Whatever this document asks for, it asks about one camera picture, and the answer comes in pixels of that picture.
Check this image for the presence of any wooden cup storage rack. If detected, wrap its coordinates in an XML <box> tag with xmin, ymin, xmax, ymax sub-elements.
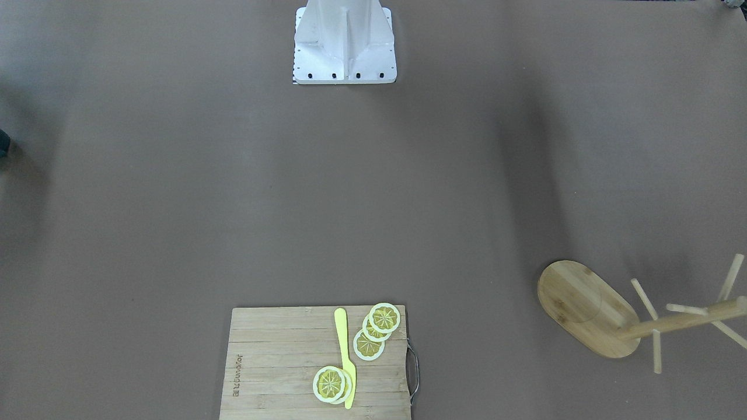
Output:
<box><xmin>537</xmin><ymin>254</ymin><xmax>746</xmax><ymax>374</ymax></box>

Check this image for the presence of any lemon slice top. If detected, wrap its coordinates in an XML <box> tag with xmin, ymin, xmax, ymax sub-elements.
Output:
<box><xmin>368</xmin><ymin>302</ymin><xmax>401</xmax><ymax>334</ymax></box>

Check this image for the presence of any lemon slice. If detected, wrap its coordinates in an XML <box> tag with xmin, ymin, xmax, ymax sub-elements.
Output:
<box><xmin>362</xmin><ymin>316</ymin><xmax>392</xmax><ymax>342</ymax></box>
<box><xmin>353</xmin><ymin>330</ymin><xmax>385</xmax><ymax>361</ymax></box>
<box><xmin>368</xmin><ymin>302</ymin><xmax>401</xmax><ymax>334</ymax></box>
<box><xmin>312</xmin><ymin>365</ymin><xmax>344</xmax><ymax>404</ymax></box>

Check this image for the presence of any yellow plastic knife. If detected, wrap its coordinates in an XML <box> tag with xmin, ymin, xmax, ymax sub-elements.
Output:
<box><xmin>334</xmin><ymin>307</ymin><xmax>357</xmax><ymax>410</ymax></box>

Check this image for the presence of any lemon slice middle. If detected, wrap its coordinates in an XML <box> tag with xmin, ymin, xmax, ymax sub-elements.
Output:
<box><xmin>362</xmin><ymin>316</ymin><xmax>392</xmax><ymax>342</ymax></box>

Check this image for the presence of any lemon slice under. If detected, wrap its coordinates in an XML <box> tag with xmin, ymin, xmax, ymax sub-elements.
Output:
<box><xmin>331</xmin><ymin>369</ymin><xmax>353</xmax><ymax>405</ymax></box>

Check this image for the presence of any bamboo cutting board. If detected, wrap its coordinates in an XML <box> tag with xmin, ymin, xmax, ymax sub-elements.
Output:
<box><xmin>219</xmin><ymin>304</ymin><xmax>419</xmax><ymax>419</ymax></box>

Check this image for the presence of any lemon slice front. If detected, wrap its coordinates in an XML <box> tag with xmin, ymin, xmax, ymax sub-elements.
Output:
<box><xmin>312</xmin><ymin>365</ymin><xmax>344</xmax><ymax>404</ymax></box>

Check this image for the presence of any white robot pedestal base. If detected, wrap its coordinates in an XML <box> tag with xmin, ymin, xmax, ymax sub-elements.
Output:
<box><xmin>292</xmin><ymin>1</ymin><xmax>397</xmax><ymax>85</ymax></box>

